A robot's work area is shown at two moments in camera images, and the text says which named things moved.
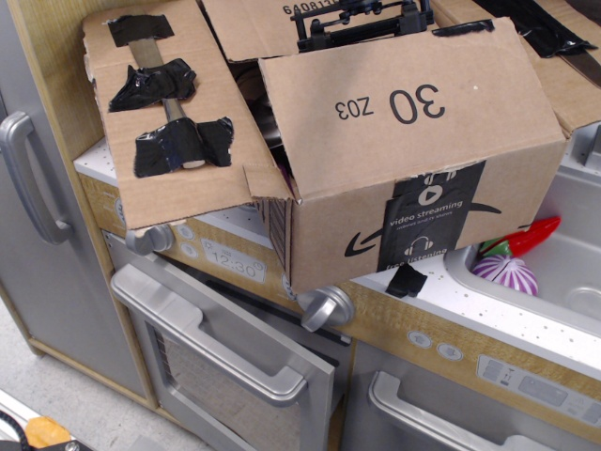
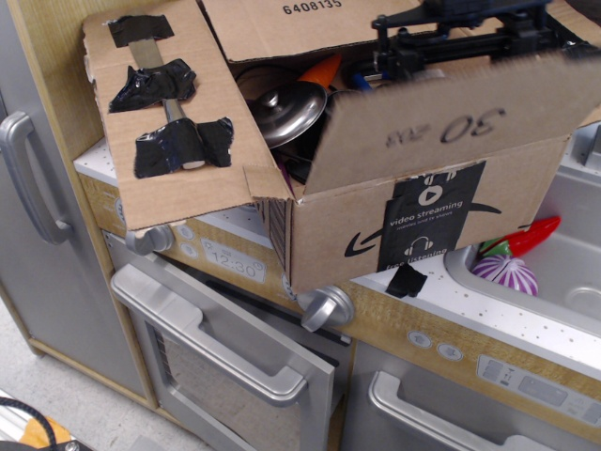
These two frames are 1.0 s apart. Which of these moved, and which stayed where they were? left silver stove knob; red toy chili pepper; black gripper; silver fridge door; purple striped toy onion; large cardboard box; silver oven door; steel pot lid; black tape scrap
Moved: large cardboard box; black gripper; steel pot lid
Stayed: left silver stove knob; red toy chili pepper; silver fridge door; silver oven door; purple striped toy onion; black tape scrap
